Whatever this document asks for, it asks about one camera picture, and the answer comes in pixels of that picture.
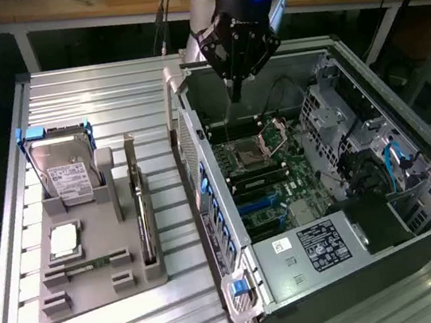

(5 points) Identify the open socket cover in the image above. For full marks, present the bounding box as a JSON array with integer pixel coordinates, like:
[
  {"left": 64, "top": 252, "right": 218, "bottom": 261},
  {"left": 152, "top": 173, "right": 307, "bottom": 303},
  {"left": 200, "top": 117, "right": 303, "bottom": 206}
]
[{"left": 255, "top": 116, "right": 292, "bottom": 153}]

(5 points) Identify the silver disk bay cage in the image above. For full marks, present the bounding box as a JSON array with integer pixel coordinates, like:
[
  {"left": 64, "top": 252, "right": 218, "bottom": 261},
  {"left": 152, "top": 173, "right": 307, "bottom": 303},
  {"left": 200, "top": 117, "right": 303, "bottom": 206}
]
[{"left": 295, "top": 77, "right": 359, "bottom": 150}]

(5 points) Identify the CPU socket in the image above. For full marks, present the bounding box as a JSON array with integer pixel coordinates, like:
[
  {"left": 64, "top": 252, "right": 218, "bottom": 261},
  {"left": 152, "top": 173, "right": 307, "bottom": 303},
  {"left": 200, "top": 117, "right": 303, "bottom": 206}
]
[{"left": 231, "top": 138, "right": 266, "bottom": 172}]

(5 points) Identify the green motherboard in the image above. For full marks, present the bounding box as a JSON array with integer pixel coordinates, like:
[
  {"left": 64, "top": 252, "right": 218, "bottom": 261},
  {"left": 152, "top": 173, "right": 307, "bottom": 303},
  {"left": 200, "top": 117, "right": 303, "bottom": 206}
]
[{"left": 205, "top": 108, "right": 340, "bottom": 247}]

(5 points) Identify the wooden desk with white legs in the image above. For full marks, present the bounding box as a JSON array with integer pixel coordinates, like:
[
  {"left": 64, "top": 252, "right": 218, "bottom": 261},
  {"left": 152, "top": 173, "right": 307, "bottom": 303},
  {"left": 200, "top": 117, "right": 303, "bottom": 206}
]
[{"left": 0, "top": 0, "right": 200, "bottom": 79}]

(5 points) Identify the hard disk in blue caddy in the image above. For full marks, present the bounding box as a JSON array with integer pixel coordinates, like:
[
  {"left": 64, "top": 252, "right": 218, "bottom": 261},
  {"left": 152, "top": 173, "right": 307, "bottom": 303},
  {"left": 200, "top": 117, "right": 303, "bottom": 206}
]
[{"left": 14, "top": 116, "right": 111, "bottom": 214}]

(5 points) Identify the black fan shroud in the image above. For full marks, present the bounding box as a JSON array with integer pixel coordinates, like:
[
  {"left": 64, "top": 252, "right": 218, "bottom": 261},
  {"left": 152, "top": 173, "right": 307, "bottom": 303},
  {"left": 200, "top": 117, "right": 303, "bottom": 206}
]
[{"left": 340, "top": 189, "right": 416, "bottom": 259}]

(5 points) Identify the grey power supply unit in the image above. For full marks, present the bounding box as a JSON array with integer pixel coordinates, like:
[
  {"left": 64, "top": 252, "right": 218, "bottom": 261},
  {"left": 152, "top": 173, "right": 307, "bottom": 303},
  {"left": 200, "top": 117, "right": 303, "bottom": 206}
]
[{"left": 248, "top": 208, "right": 379, "bottom": 305}]

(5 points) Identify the silver CPU chip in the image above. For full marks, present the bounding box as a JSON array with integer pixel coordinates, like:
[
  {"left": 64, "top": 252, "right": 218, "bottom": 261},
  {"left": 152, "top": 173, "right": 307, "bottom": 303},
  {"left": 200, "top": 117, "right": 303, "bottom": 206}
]
[{"left": 45, "top": 221, "right": 86, "bottom": 263}]

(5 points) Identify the green RAM stick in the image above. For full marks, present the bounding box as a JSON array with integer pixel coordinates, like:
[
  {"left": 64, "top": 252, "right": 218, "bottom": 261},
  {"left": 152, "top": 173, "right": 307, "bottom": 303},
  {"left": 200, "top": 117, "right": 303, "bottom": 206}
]
[{"left": 64, "top": 255, "right": 113, "bottom": 274}]

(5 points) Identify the grey parts rack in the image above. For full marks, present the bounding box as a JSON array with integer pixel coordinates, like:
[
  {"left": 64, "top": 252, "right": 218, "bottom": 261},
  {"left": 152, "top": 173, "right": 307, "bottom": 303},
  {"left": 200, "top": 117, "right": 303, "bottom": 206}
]
[{"left": 16, "top": 140, "right": 173, "bottom": 323}]

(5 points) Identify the open PC case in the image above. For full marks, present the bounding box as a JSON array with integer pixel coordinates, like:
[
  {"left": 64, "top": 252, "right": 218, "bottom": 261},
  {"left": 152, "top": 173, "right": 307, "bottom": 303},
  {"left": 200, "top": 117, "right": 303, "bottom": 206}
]
[{"left": 158, "top": 21, "right": 431, "bottom": 323}]

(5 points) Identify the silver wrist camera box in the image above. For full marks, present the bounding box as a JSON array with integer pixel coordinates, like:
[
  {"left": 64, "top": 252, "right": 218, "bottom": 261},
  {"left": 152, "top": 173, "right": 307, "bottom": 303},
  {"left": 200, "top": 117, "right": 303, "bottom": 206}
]
[{"left": 263, "top": 0, "right": 293, "bottom": 35}]

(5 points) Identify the hanging cable with connector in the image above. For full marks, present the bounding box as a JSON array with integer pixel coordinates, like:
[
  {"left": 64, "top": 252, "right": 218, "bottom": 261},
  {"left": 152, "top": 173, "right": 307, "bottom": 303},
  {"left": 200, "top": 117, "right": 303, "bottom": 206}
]
[{"left": 145, "top": 0, "right": 183, "bottom": 59}]

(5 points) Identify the blue data wire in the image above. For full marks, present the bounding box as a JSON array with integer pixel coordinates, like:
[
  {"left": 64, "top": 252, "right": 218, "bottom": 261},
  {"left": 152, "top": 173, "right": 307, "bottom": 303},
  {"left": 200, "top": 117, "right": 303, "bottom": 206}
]
[{"left": 380, "top": 138, "right": 410, "bottom": 195}]

